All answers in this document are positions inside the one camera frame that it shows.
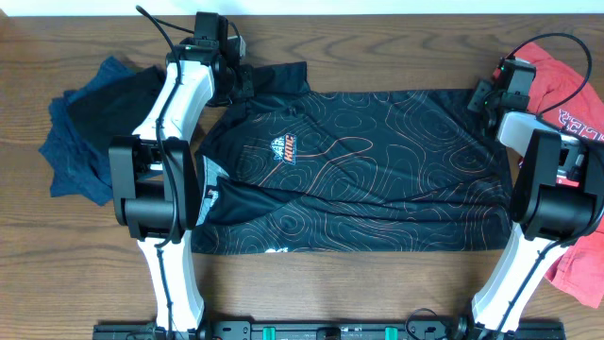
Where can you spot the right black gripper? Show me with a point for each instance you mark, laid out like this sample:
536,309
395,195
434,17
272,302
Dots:
483,87

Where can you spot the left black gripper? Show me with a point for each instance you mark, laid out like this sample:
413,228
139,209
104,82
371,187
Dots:
245,89

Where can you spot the black orange-patterned jersey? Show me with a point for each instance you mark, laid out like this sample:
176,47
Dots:
294,170

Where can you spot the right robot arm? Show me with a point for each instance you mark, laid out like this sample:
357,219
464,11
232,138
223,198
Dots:
557,199

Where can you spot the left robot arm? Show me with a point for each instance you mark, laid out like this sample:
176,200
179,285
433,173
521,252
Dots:
156,194

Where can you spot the red soccer t-shirt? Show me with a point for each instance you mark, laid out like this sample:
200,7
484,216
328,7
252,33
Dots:
558,92

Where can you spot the folded black garment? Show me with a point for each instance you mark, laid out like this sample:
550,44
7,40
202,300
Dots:
116,109

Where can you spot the folded navy blue garment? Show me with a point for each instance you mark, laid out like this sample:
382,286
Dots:
78,168

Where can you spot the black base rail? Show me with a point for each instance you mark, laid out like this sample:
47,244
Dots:
416,327

